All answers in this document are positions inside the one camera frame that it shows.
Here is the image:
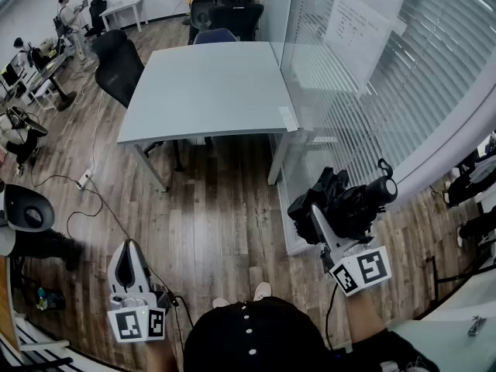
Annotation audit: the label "white window blinds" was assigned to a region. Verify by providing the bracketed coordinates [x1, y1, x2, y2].
[284, 0, 496, 193]

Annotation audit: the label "long white desk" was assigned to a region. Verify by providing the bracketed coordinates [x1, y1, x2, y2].
[387, 263, 496, 372]

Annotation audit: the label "black floor cable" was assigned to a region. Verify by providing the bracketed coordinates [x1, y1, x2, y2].
[29, 173, 133, 246]

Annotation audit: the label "small white desk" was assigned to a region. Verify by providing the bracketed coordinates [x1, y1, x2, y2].
[99, 0, 149, 34]

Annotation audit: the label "white paper label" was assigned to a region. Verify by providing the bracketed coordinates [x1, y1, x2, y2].
[277, 105, 299, 133]

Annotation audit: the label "person's black shirt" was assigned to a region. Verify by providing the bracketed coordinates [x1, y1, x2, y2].
[183, 295, 441, 372]

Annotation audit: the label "printed paper sheet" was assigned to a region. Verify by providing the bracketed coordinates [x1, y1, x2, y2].
[324, 0, 393, 97]

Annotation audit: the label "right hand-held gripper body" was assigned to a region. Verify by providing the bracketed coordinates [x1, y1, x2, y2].
[320, 236, 391, 297]

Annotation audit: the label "round black table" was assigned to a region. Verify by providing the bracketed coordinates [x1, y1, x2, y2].
[27, 52, 78, 112]

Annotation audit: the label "black umbrella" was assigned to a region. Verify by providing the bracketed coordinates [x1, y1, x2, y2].
[287, 158, 399, 246]

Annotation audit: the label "small metal clip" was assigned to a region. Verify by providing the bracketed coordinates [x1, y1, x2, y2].
[467, 315, 487, 337]

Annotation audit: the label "white power strip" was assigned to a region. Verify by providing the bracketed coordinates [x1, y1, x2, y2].
[76, 168, 95, 191]

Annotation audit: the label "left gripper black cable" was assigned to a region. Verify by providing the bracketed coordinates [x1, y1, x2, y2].
[146, 263, 195, 329]

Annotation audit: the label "person's right shoe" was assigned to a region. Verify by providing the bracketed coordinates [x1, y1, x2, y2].
[253, 281, 273, 302]

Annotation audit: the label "white stool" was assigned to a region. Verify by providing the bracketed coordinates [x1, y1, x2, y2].
[29, 83, 57, 110]

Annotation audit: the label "grey shell office chair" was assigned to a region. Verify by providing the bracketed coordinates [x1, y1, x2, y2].
[188, 0, 216, 34]

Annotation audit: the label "black mesh office chair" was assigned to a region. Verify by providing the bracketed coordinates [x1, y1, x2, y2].
[91, 29, 184, 173]

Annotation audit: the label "computer monitor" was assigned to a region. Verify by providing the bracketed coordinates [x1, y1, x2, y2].
[1, 62, 21, 88]

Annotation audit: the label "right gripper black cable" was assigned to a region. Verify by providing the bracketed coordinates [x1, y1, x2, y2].
[324, 283, 341, 353]

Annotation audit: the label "teal bag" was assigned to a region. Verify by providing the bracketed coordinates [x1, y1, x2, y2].
[36, 287, 66, 312]

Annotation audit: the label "person's right forearm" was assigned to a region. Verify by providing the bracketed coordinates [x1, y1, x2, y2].
[343, 291, 389, 344]

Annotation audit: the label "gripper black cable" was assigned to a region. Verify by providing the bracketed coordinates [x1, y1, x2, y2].
[146, 263, 195, 329]
[324, 283, 341, 353]

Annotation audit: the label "person's left forearm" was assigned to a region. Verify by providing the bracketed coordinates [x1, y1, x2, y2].
[145, 337, 180, 372]

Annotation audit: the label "blue plastic chair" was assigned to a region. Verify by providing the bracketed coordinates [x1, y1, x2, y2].
[192, 28, 239, 45]

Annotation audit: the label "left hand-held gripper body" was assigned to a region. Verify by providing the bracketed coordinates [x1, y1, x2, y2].
[107, 289, 174, 343]

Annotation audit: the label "white floor cable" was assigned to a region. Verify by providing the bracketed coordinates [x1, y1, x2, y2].
[91, 90, 106, 174]

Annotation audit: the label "white table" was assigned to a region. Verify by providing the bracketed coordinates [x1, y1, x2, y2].
[116, 40, 300, 192]

